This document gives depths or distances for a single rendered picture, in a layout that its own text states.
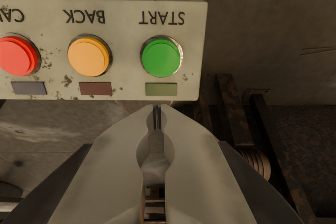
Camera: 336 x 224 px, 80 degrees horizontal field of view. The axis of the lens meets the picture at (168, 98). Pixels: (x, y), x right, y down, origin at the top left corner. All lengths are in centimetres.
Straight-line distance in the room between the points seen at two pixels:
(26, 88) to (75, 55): 8
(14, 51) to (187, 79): 18
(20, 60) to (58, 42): 4
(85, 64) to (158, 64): 7
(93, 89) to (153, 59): 8
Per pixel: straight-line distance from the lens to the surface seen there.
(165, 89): 23
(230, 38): 96
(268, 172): 82
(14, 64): 26
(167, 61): 21
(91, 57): 22
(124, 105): 41
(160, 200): 253
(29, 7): 25
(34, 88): 27
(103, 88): 24
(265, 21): 97
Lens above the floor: 78
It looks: 41 degrees down
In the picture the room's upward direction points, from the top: 179 degrees clockwise
